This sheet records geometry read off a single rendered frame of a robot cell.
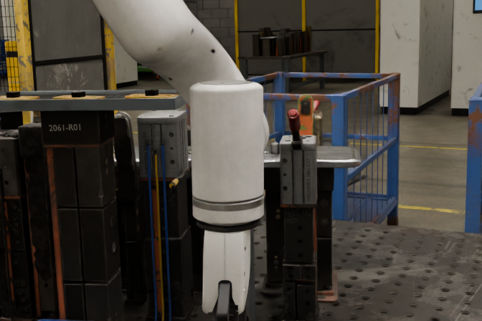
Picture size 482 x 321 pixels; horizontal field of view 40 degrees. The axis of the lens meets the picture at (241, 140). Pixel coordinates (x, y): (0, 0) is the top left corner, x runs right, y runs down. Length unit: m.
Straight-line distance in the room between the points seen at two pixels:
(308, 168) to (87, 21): 3.78
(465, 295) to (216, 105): 0.92
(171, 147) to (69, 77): 3.50
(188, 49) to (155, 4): 0.07
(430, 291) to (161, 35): 0.96
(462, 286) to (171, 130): 0.73
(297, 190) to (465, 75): 7.77
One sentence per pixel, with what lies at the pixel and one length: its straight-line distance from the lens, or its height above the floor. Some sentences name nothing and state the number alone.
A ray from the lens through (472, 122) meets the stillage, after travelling 2.85.
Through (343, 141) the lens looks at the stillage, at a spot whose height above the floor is 0.74.
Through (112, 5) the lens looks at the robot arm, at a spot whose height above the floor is 1.30.
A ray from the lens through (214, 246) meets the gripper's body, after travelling 0.76.
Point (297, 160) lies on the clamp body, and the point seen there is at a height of 1.03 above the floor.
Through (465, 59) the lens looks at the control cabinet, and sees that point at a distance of 8.93.
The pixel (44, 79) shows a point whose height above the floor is 0.94.
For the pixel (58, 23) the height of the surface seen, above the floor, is 1.29.
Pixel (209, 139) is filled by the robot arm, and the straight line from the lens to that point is 0.74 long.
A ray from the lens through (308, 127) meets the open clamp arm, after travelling 1.54.
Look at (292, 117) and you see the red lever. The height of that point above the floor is 1.12.
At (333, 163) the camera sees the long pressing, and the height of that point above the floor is 1.00.
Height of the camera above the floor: 1.28
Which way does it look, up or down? 10 degrees down
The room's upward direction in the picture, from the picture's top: 2 degrees counter-clockwise
